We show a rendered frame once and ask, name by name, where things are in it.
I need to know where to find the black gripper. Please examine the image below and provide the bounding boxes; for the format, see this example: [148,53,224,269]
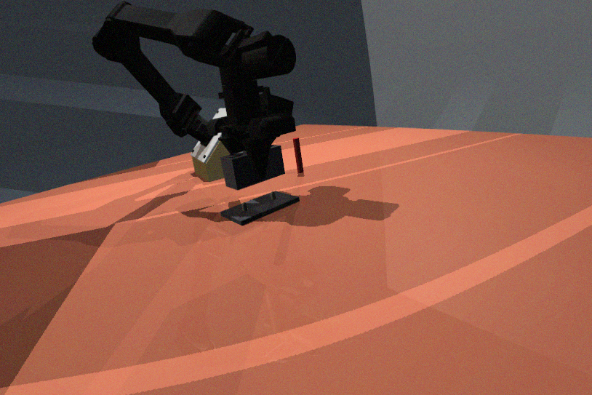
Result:
[207,80,296,178]

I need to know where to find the red peg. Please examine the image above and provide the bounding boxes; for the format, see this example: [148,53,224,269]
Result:
[293,137,303,173]

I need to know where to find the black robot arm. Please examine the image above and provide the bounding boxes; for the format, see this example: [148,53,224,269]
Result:
[92,1,296,147]

